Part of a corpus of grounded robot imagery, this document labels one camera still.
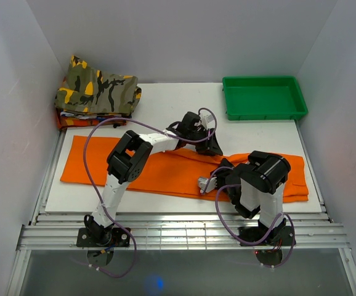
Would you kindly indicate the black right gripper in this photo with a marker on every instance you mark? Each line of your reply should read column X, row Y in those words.
column 222, row 173

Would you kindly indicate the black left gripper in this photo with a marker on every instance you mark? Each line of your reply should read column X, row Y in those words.
column 211, row 144

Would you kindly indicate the orange trousers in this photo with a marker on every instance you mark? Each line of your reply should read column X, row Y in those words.
column 172, row 173

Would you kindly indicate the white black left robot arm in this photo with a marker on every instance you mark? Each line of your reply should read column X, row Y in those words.
column 127, row 160

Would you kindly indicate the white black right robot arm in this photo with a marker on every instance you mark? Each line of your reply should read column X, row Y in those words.
column 255, row 187

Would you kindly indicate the camouflage folded trousers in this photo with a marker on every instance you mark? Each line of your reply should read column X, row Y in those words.
column 89, row 91

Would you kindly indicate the stack of folded trousers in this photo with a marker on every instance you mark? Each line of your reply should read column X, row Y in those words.
column 69, row 120

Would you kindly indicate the green plastic tray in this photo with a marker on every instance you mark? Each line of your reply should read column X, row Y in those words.
column 263, row 98

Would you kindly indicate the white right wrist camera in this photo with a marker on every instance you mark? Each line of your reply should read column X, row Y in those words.
column 206, row 185

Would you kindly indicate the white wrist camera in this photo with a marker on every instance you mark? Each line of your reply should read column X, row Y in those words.
column 207, row 120
column 206, row 185

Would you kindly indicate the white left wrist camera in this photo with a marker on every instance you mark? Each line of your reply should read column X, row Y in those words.
column 207, row 120

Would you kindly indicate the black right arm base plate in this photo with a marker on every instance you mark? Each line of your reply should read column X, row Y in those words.
column 277, row 237

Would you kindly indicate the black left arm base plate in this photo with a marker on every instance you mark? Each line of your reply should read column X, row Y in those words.
column 114, row 237

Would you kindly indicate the aluminium table frame rail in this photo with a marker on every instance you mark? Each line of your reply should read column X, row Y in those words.
column 177, row 232

